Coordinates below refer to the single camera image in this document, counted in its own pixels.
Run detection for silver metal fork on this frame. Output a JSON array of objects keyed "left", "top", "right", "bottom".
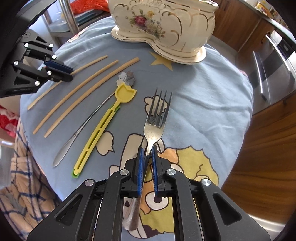
[{"left": 122, "top": 93, "right": 172, "bottom": 230}]

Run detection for yellow tulip slotted utensil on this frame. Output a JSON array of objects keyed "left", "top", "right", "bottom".
[{"left": 72, "top": 83, "right": 137, "bottom": 178}]

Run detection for silver flower-handled spoon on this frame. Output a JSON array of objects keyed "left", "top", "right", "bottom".
[{"left": 52, "top": 70, "right": 136, "bottom": 168}]

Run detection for wooden kitchen cabinets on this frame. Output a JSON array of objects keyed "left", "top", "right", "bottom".
[{"left": 213, "top": 1, "right": 295, "bottom": 223}]

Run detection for metal storage rack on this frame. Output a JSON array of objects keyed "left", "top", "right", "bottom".
[{"left": 42, "top": 1, "right": 110, "bottom": 47}]

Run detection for light blue cartoon tablecloth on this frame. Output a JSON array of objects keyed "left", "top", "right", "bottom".
[{"left": 19, "top": 17, "right": 254, "bottom": 241}]

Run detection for red plastic bag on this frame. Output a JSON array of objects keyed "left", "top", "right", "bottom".
[{"left": 70, "top": 0, "right": 109, "bottom": 15}]

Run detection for plaid cloth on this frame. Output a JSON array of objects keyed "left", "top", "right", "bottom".
[{"left": 0, "top": 120, "right": 63, "bottom": 241}]

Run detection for cream floral ceramic utensil holder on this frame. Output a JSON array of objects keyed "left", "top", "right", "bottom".
[{"left": 108, "top": 0, "right": 219, "bottom": 65}]

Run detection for stainless steel oven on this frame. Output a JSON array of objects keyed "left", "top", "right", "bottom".
[{"left": 248, "top": 31, "right": 295, "bottom": 114}]

